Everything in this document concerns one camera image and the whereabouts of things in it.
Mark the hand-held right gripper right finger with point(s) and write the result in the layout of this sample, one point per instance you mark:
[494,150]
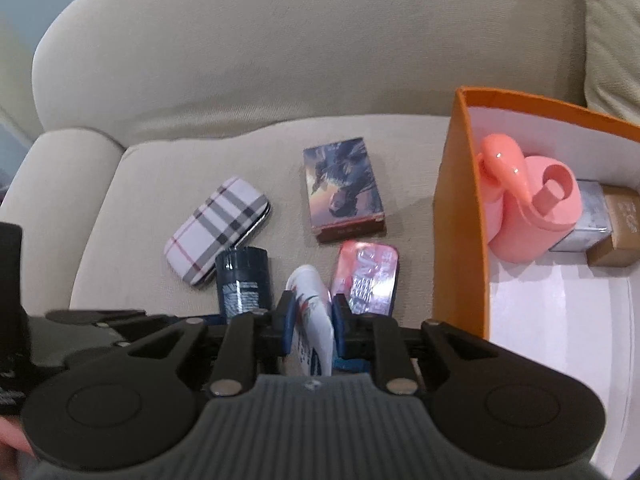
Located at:
[338,325]

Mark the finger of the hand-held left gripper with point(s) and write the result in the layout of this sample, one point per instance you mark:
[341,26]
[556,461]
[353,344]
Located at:
[115,317]

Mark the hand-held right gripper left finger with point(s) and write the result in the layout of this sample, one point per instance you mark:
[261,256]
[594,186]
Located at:
[286,322]

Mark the white printed tube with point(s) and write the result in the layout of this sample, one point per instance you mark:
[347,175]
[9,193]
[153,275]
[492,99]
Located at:
[312,310]

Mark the dark blue packet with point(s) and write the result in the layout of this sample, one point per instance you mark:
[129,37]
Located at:
[350,366]

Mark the red blue tin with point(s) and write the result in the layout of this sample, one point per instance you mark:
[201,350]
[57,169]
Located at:
[367,280]

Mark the dark spray can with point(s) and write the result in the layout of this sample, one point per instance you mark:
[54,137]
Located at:
[245,280]

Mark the plaid hard case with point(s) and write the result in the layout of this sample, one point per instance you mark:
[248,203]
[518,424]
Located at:
[220,230]

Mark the illustrated card box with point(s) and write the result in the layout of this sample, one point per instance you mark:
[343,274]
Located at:
[342,190]

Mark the orange cardboard box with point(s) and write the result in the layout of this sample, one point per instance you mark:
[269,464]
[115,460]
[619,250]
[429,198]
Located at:
[460,210]

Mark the pink pump bottle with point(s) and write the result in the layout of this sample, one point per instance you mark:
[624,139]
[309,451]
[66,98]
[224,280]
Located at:
[500,160]

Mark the clear plastic box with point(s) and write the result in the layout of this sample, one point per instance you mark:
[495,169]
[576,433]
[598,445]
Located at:
[587,210]

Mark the small brown cardboard box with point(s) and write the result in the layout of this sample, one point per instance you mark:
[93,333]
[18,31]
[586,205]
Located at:
[620,230]

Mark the person's left hand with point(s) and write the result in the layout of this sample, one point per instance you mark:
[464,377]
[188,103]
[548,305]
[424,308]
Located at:
[12,437]

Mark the beige fabric sofa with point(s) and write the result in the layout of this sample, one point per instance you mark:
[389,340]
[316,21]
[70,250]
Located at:
[250,60]

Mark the beige throw pillow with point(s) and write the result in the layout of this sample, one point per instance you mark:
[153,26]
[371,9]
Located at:
[615,50]

